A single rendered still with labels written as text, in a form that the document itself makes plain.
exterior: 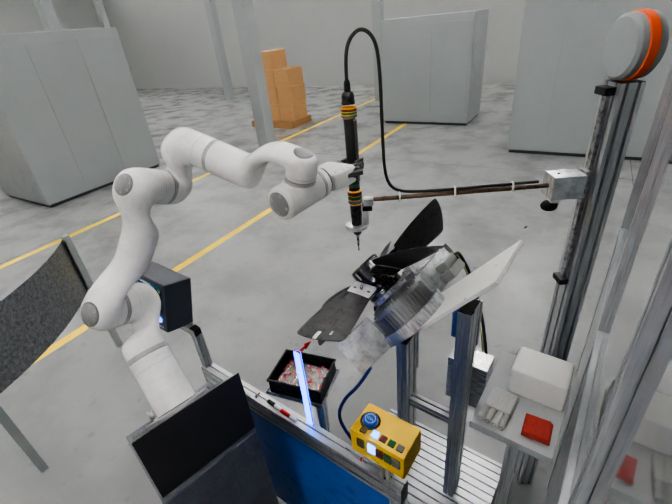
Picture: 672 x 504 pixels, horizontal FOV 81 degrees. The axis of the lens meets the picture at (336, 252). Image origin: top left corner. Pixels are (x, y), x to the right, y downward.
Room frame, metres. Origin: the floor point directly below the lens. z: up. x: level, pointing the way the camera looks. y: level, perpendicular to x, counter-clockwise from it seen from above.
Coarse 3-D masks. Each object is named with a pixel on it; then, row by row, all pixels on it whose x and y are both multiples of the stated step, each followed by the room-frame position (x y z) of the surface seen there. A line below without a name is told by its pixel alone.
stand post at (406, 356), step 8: (416, 336) 1.17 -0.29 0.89; (400, 344) 1.12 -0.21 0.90; (408, 344) 1.12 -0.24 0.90; (416, 344) 1.17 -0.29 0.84; (400, 352) 1.12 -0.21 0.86; (408, 352) 1.12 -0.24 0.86; (416, 352) 1.17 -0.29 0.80; (400, 360) 1.12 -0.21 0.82; (408, 360) 1.12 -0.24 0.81; (400, 368) 1.12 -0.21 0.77; (408, 368) 1.12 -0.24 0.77; (400, 376) 1.12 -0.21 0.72; (408, 376) 1.12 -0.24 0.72; (400, 384) 1.12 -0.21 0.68; (408, 384) 1.12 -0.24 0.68; (400, 392) 1.12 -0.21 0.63; (408, 392) 1.12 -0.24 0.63; (400, 400) 1.12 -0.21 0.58; (408, 400) 1.12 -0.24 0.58; (400, 408) 1.12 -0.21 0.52; (408, 408) 1.12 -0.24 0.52; (400, 416) 1.12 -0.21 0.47; (408, 416) 1.13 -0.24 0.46
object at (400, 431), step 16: (384, 416) 0.69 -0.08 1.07; (352, 432) 0.65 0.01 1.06; (368, 432) 0.64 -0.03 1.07; (384, 432) 0.64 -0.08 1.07; (400, 432) 0.63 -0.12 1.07; (416, 432) 0.63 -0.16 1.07; (384, 448) 0.60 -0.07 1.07; (416, 448) 0.62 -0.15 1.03; (384, 464) 0.60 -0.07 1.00; (400, 464) 0.57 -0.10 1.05
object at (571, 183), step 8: (568, 168) 1.11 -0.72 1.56; (584, 168) 1.07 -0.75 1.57; (544, 176) 1.11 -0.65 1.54; (552, 176) 1.06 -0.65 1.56; (560, 176) 1.05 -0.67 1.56; (568, 176) 1.04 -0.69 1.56; (576, 176) 1.04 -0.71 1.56; (584, 176) 1.04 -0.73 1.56; (552, 184) 1.05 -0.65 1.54; (560, 184) 1.04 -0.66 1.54; (568, 184) 1.04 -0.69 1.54; (576, 184) 1.04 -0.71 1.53; (584, 184) 1.04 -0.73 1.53; (544, 192) 1.09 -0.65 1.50; (552, 192) 1.04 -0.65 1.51; (560, 192) 1.04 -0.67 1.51; (568, 192) 1.04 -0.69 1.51; (576, 192) 1.04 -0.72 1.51; (584, 192) 1.05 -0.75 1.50; (552, 200) 1.04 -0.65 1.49
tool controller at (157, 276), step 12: (156, 264) 1.37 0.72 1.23; (144, 276) 1.25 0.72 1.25; (156, 276) 1.25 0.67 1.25; (168, 276) 1.25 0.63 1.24; (180, 276) 1.26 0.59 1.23; (156, 288) 1.19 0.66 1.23; (168, 288) 1.18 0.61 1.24; (180, 288) 1.21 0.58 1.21; (168, 300) 1.16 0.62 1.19; (180, 300) 1.20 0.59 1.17; (168, 312) 1.15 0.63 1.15; (180, 312) 1.18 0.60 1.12; (168, 324) 1.14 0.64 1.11; (180, 324) 1.17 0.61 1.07
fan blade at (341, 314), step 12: (336, 300) 1.08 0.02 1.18; (348, 300) 1.06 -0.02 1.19; (360, 300) 1.05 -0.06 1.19; (324, 312) 1.04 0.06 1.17; (336, 312) 1.02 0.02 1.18; (348, 312) 1.00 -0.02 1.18; (360, 312) 1.00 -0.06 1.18; (312, 324) 1.00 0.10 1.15; (324, 324) 0.97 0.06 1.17; (336, 324) 0.96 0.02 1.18; (348, 324) 0.94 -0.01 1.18; (312, 336) 0.94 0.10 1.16; (324, 336) 0.91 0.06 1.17; (336, 336) 0.90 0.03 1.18
